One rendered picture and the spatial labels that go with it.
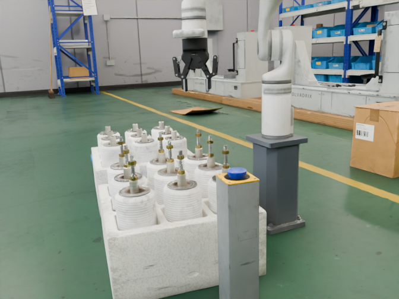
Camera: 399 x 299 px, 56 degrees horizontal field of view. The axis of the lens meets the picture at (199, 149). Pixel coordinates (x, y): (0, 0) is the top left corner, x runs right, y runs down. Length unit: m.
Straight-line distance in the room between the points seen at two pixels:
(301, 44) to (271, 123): 2.63
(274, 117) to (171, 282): 0.58
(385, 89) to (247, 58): 1.84
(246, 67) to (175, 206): 3.47
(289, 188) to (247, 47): 3.18
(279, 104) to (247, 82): 3.12
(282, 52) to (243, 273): 0.65
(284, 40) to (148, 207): 0.63
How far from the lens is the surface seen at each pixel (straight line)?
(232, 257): 0.82
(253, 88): 4.36
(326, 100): 3.20
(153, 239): 0.90
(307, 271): 1.09
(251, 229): 0.81
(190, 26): 1.12
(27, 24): 7.29
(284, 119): 1.20
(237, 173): 0.77
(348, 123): 2.95
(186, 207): 0.92
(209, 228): 0.92
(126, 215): 0.90
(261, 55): 1.19
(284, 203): 1.26
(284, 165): 1.21
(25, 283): 1.15
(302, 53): 3.75
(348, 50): 6.73
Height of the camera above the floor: 0.56
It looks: 14 degrees down
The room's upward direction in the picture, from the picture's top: 2 degrees counter-clockwise
